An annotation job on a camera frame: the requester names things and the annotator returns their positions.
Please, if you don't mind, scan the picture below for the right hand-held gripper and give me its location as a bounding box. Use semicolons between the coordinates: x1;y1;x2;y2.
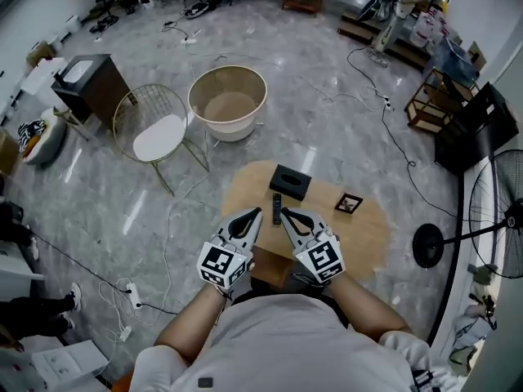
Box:
280;207;346;285

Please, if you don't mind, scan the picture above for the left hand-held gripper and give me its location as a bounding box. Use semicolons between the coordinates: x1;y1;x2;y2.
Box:
196;207;263;289

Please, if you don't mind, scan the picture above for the person's left forearm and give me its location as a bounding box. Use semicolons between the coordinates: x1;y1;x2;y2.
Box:
154;286;230;363

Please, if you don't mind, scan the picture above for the person's right forearm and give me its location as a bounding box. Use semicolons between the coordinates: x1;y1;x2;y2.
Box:
326;274;413;345

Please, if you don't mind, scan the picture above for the wooden coffee table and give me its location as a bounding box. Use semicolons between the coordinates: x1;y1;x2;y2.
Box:
220;159;393;281

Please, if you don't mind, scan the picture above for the black tissue box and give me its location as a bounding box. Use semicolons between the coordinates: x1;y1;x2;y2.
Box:
268;163;313;203

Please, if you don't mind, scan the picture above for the round beige drum table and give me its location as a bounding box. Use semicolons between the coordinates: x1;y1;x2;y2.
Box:
187;65;269;143

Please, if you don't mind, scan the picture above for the person's white shirt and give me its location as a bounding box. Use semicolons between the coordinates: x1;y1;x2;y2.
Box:
128;292;434;392

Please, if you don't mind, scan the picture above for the black standing fan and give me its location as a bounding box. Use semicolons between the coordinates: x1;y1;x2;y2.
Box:
412;149;523;279

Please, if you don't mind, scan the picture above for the wooden shelf rack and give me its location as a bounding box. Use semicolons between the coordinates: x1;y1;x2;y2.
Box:
404;68;481;134

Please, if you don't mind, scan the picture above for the khaki bag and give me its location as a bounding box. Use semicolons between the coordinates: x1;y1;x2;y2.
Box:
467;263;499;297

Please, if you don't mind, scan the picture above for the pale blue bag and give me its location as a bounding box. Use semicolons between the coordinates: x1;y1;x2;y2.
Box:
451;314;498;353

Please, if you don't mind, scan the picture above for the dark wooden sink cabinet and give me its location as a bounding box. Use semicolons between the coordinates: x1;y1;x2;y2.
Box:
51;53;136;132

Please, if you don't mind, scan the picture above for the tall black cabinet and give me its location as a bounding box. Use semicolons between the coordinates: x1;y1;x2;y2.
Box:
434;82;520;175

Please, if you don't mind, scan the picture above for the beige tote bag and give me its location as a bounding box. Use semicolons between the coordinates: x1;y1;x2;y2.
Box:
449;347;479;377

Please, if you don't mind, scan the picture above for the white pouf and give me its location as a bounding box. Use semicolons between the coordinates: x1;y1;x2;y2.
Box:
22;108;69;166

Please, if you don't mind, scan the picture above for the white cardboard box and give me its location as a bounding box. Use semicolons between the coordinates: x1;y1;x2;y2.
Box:
30;339;110;387

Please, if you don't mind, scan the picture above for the low wooden platform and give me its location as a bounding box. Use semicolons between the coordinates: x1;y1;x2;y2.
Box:
337;8;434;71

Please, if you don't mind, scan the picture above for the zebra striped cushion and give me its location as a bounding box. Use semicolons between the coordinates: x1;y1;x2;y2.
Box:
16;119;47;154

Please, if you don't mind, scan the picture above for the black picture frame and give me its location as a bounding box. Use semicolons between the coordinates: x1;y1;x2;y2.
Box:
334;192;364;216

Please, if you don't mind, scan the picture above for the gold wire chair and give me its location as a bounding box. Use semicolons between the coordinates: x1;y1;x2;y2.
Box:
113;82;212;198

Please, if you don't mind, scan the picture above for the black floor cable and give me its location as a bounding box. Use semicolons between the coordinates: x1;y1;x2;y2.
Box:
346;46;458;220

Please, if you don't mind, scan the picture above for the black white shoulder strap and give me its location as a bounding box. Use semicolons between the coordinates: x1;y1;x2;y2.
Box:
412;369;436;392

